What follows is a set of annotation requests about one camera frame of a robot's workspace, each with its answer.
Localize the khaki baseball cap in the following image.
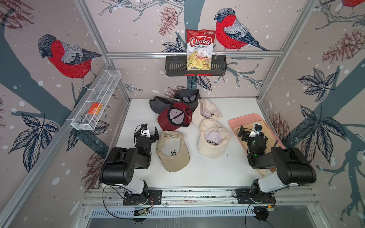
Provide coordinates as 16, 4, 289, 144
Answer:
156, 131, 190, 173

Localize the cream Colorado baseball cap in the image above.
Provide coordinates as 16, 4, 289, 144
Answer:
198, 119, 231, 159

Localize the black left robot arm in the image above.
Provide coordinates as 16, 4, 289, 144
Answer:
99, 123, 162, 207

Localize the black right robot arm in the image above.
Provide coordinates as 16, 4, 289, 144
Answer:
237, 124, 317, 203

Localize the red baseball cap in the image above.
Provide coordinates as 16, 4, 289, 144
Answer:
157, 102, 193, 131

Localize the dark grey baseball cap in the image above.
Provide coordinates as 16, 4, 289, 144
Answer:
149, 96, 178, 114

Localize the cream baseball cap rear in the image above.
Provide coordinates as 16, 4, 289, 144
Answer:
192, 99, 222, 127

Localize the black baseball cap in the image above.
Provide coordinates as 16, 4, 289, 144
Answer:
174, 89, 201, 112

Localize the orange box in basket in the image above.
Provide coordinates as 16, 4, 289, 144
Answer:
87, 103, 103, 116

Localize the Chuba cassava chips bag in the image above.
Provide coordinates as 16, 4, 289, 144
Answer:
186, 29, 215, 71

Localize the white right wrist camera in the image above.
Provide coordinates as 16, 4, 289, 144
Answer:
253, 123, 262, 135

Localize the white wire wall basket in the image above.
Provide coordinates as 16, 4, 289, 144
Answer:
71, 69, 121, 131

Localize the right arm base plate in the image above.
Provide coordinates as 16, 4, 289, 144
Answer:
235, 188, 276, 204

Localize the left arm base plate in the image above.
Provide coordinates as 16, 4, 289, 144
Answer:
123, 190, 162, 206

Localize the black wall basket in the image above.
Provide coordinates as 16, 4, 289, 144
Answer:
165, 56, 227, 77

